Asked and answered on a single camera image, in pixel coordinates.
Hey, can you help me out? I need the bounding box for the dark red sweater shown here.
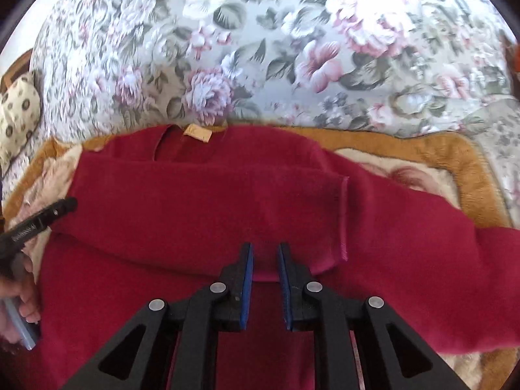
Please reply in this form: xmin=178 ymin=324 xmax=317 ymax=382
xmin=8 ymin=124 xmax=520 ymax=390

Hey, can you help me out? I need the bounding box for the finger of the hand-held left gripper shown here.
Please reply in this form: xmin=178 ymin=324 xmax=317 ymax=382
xmin=38 ymin=197 xmax=79 ymax=229

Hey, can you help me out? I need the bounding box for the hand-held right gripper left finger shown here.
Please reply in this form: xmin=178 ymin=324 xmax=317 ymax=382
xmin=61 ymin=243 xmax=254 ymax=390

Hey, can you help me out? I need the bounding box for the brown-bordered floral plush blanket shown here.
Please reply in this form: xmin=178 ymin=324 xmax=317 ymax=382
xmin=0 ymin=126 xmax=513 ymax=390

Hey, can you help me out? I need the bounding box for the wooden side table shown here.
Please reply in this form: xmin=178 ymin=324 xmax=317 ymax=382
xmin=0 ymin=48 xmax=35 ymax=91

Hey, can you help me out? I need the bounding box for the orange velvet cushion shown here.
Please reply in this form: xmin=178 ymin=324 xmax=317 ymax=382
xmin=504 ymin=34 xmax=520 ymax=77

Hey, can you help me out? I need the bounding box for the person's left hand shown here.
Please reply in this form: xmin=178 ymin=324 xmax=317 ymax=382
xmin=0 ymin=252 xmax=43 ymax=352

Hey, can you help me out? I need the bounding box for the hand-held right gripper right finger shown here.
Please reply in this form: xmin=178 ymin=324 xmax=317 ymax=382
xmin=277 ymin=243 xmax=468 ymax=390

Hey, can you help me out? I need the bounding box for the cream cushion with dark circles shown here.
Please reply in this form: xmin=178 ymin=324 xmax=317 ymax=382
xmin=0 ymin=71 xmax=42 ymax=171

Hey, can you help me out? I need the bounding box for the floral sofa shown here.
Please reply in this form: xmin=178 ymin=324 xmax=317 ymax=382
xmin=0 ymin=0 xmax=520 ymax=228

